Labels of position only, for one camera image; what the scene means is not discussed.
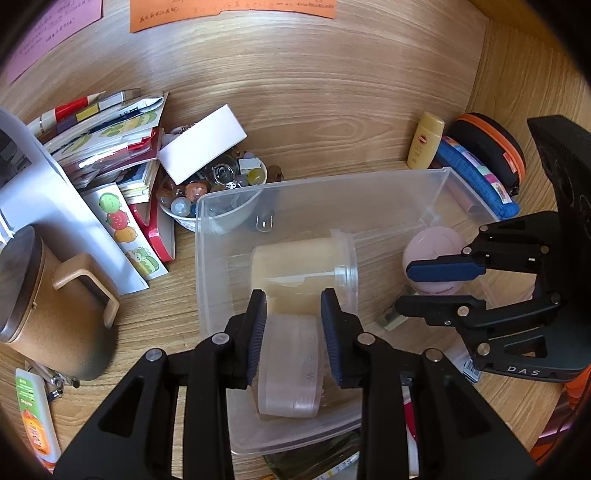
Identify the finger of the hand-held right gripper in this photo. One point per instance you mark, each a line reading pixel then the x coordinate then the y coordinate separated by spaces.
pixel 438 270
pixel 434 309

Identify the orange sticky note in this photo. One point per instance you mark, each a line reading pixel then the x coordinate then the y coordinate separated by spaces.
pixel 184 14

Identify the white cardboard box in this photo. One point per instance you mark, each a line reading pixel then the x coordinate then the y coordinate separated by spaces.
pixel 198 143

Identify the wooden desktop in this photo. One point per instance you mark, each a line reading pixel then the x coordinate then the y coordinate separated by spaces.
pixel 157 323

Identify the white paper folder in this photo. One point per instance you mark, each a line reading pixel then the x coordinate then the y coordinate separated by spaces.
pixel 60 198

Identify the stack of sticker books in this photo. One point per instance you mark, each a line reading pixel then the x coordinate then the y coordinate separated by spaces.
pixel 106 134

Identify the yellow sunscreen bottle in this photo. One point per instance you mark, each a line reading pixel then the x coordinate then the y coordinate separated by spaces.
pixel 425 143

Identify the blue pencil case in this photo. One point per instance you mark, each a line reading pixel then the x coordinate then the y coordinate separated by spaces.
pixel 480 180

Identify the red book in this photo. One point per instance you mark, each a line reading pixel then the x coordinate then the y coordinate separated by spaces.
pixel 161 235

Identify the pink round compact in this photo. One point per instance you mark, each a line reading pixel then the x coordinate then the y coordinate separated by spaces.
pixel 434 242

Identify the white bowl of beads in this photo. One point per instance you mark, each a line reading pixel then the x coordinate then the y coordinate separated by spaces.
pixel 182 220

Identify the pink sticky note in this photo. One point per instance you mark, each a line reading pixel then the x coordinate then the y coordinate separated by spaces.
pixel 51 27

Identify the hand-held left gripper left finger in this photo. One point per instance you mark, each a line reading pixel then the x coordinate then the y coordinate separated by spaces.
pixel 256 341

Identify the clear plastic storage bin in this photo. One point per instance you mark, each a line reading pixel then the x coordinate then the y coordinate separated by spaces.
pixel 217 258

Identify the fruit sticker sheet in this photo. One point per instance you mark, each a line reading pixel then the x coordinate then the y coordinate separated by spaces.
pixel 120 221

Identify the red white tube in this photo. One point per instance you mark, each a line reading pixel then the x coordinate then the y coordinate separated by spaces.
pixel 411 424

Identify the black case orange zipper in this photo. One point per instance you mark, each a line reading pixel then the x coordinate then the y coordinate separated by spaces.
pixel 480 134

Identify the white orange lotion tube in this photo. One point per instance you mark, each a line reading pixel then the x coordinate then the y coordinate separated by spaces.
pixel 34 415

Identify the yellowish plastic tub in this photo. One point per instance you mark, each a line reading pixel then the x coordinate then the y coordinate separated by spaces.
pixel 295 272

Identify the frosted plastic jar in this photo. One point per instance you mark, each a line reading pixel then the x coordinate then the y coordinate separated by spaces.
pixel 291 369

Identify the brown lidded mug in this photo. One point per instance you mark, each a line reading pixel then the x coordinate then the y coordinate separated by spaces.
pixel 51 323

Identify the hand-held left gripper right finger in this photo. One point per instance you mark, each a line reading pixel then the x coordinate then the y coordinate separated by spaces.
pixel 330 341

